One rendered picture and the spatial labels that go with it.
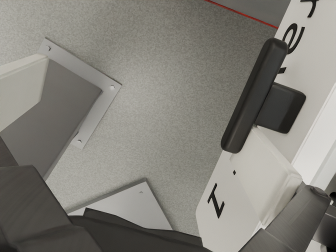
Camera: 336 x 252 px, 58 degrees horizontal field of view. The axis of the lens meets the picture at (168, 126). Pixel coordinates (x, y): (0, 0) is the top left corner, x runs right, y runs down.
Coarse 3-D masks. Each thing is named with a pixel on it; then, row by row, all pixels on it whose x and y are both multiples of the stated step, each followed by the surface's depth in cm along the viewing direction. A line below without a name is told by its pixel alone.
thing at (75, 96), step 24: (48, 48) 102; (48, 72) 91; (72, 72) 104; (96, 72) 106; (48, 96) 78; (72, 96) 87; (96, 96) 99; (24, 120) 62; (48, 120) 67; (72, 120) 74; (96, 120) 112; (24, 144) 55; (48, 144) 60; (72, 144) 115; (48, 168) 54
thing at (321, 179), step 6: (330, 150) 27; (330, 156) 27; (324, 162) 27; (330, 162) 27; (318, 168) 28; (324, 168) 27; (330, 168) 27; (318, 174) 28; (324, 174) 27; (330, 174) 28; (312, 180) 28; (318, 180) 28; (324, 180) 28; (318, 186) 28; (324, 186) 28
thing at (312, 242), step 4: (332, 180) 29; (328, 184) 29; (332, 184) 29; (328, 188) 29; (332, 188) 29; (328, 192) 30; (312, 240) 29; (312, 244) 28; (316, 244) 28; (320, 244) 28; (308, 248) 27; (312, 248) 27; (316, 248) 28
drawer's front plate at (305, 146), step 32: (320, 0) 20; (288, 32) 23; (320, 32) 19; (288, 64) 22; (320, 64) 18; (320, 96) 17; (320, 128) 17; (224, 160) 28; (288, 160) 18; (320, 160) 18; (224, 192) 26; (224, 224) 24; (256, 224) 19
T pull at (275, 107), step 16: (272, 48) 17; (256, 64) 18; (272, 64) 17; (256, 80) 18; (272, 80) 18; (240, 96) 19; (256, 96) 18; (272, 96) 18; (288, 96) 18; (304, 96) 18; (240, 112) 18; (256, 112) 18; (272, 112) 18; (288, 112) 18; (240, 128) 19; (272, 128) 19; (288, 128) 19; (224, 144) 19; (240, 144) 19
